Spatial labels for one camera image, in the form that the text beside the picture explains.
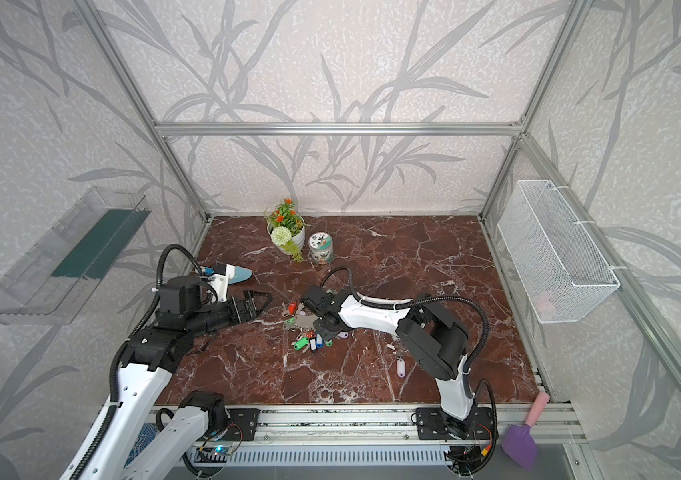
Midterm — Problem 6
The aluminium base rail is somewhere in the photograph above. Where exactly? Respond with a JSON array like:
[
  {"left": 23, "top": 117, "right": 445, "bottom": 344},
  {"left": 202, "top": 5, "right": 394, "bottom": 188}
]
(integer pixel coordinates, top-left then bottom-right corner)
[{"left": 147, "top": 403, "right": 587, "bottom": 448}]

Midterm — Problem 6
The keyring with coloured key tags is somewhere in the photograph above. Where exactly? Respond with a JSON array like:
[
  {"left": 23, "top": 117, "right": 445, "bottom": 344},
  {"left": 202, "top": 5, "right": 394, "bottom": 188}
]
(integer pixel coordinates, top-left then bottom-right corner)
[{"left": 282, "top": 302, "right": 334, "bottom": 352}]

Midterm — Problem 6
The lilac key tag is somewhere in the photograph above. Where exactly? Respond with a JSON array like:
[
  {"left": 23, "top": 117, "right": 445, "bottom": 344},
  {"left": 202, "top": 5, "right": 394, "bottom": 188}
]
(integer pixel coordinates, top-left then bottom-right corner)
[{"left": 396, "top": 357, "right": 406, "bottom": 378}]

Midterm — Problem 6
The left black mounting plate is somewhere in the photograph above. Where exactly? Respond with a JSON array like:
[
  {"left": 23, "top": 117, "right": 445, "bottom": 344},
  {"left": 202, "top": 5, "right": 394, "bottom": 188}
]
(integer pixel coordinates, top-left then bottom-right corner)
[{"left": 220, "top": 407, "right": 260, "bottom": 442}]

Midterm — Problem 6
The clear plastic wall shelf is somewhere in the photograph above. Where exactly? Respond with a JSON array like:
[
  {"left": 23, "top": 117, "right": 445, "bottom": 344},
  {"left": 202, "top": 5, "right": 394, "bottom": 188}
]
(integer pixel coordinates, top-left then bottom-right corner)
[{"left": 0, "top": 187, "right": 152, "bottom": 326}]

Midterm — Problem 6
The light blue garden trowel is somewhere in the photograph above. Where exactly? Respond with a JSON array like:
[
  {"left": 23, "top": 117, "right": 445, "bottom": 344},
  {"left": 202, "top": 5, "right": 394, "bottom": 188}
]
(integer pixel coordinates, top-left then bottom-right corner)
[{"left": 204, "top": 263, "right": 252, "bottom": 284}]

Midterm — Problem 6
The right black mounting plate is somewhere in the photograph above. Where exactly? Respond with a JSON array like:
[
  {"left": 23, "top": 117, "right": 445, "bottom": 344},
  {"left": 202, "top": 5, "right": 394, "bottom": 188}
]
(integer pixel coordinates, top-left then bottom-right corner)
[{"left": 414, "top": 406, "right": 496, "bottom": 441}]

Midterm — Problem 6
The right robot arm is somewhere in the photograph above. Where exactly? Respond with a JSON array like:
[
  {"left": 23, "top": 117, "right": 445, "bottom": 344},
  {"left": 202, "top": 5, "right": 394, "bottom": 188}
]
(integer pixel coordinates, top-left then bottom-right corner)
[{"left": 300, "top": 281, "right": 497, "bottom": 441}]

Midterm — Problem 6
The black mounting plate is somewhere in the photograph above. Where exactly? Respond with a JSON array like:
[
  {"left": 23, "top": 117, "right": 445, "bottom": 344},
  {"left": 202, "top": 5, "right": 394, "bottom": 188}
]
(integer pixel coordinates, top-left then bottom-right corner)
[
  {"left": 414, "top": 406, "right": 496, "bottom": 441},
  {"left": 220, "top": 407, "right": 260, "bottom": 442}
]

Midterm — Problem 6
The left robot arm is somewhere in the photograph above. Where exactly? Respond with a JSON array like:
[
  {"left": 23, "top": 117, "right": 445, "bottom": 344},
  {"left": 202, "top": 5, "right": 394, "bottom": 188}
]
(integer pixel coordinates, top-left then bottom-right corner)
[{"left": 62, "top": 244, "right": 272, "bottom": 479}]

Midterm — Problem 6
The round printed tin can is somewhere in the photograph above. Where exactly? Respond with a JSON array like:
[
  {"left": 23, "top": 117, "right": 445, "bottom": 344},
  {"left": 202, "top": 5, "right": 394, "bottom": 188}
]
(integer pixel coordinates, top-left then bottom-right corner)
[{"left": 308, "top": 232, "right": 334, "bottom": 265}]

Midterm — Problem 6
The white wire mesh basket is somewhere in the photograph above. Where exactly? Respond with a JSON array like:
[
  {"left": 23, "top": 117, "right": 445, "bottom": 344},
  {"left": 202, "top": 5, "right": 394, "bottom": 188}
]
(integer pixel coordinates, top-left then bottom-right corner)
[{"left": 498, "top": 180, "right": 620, "bottom": 324}]

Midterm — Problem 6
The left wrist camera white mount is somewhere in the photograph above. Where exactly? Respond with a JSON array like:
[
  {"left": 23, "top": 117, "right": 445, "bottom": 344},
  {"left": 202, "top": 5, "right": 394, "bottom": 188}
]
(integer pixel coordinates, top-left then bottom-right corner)
[{"left": 200, "top": 263, "right": 236, "bottom": 290}]

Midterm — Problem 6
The potted artificial flower plant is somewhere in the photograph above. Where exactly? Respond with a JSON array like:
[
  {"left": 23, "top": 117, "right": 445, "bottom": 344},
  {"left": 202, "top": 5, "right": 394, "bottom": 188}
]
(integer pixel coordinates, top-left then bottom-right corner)
[{"left": 264, "top": 198, "right": 306, "bottom": 263}]

